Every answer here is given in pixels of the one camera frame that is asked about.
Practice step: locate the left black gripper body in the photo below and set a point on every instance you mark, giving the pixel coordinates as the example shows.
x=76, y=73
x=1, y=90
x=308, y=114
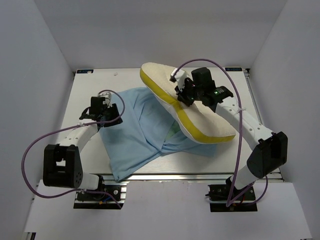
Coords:
x=110, y=113

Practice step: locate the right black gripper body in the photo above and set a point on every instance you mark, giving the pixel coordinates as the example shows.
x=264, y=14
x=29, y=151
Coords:
x=189, y=94

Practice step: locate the cream yellow-edged pillow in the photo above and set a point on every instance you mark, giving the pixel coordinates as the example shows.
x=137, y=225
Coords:
x=196, y=122

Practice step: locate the light blue pillowcase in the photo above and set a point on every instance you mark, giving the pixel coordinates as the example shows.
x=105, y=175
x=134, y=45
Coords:
x=147, y=132

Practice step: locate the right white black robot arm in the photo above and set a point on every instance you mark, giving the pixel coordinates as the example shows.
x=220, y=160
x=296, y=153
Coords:
x=269, y=149

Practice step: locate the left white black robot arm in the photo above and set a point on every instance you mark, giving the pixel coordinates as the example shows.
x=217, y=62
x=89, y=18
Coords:
x=62, y=166

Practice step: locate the right blue corner label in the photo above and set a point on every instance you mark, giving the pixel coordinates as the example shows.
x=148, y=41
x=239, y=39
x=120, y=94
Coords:
x=233, y=69

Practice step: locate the blue corner label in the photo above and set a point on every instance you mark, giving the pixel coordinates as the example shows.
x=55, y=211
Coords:
x=233, y=69
x=84, y=71

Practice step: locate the left blue corner label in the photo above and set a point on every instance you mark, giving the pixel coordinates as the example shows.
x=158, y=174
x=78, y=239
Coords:
x=84, y=71

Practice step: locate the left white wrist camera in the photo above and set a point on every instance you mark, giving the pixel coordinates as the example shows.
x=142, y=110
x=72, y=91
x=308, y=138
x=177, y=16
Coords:
x=107, y=95

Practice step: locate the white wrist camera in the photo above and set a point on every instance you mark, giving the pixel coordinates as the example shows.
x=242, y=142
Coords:
x=107, y=95
x=177, y=75

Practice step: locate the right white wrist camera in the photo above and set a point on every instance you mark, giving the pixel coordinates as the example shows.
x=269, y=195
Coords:
x=177, y=75

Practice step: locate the aluminium table front rail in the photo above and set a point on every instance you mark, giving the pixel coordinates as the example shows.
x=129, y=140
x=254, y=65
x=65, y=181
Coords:
x=274, y=176

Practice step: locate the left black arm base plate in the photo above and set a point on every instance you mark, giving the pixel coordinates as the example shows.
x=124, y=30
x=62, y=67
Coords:
x=113, y=199

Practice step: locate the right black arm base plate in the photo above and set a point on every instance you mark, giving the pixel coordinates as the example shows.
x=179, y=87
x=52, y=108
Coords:
x=217, y=197

